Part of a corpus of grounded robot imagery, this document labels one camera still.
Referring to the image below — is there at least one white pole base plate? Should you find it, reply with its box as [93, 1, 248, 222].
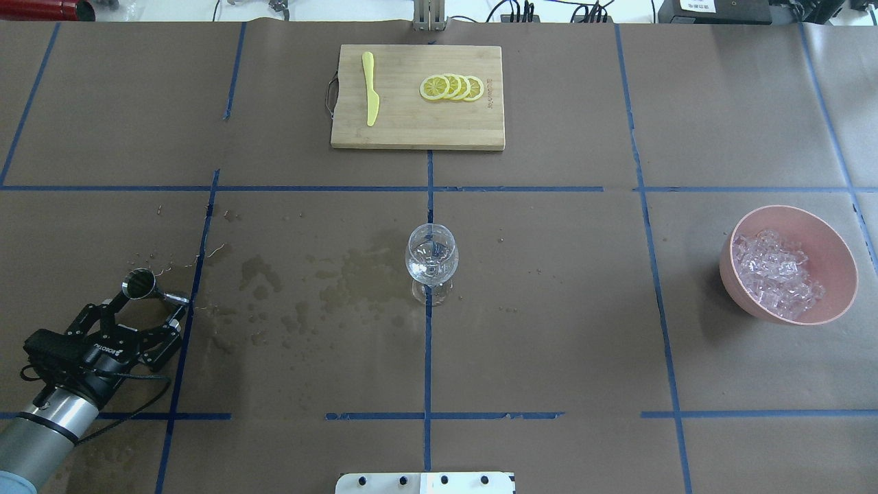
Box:
[335, 471, 517, 493]

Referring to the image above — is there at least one pink bowl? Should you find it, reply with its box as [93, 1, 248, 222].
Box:
[718, 205, 859, 327]

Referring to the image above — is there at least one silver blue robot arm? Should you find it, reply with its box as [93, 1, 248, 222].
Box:
[1, 294, 189, 493]

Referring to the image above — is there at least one lemon slice nearest knife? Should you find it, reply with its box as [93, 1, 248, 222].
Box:
[419, 75, 451, 101]

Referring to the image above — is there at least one steel jigger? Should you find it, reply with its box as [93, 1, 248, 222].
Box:
[121, 267, 189, 306]

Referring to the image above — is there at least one black camera cable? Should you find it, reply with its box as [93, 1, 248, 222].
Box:
[19, 364, 172, 447]

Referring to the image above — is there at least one bamboo cutting board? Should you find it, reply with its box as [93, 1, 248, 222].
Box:
[331, 44, 506, 152]

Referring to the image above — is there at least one clear ice cubes pile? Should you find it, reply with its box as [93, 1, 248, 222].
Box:
[731, 229, 826, 320]

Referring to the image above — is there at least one clear wine glass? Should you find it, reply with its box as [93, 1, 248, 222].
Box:
[404, 223, 459, 307]

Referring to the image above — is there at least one black box on table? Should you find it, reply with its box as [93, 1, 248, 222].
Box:
[656, 1, 772, 25]

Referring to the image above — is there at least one yellow plastic knife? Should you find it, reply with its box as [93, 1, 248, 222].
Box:
[361, 51, 380, 126]

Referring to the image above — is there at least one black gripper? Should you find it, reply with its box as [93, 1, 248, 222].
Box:
[52, 294, 187, 409]

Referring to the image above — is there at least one lemon slice farthest from knife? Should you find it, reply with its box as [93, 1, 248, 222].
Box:
[463, 75, 485, 102]

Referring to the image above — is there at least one red cylinder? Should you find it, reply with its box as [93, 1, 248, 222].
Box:
[1, 0, 96, 22]

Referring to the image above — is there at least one aluminium frame post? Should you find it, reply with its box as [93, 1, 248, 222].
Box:
[413, 0, 448, 32]

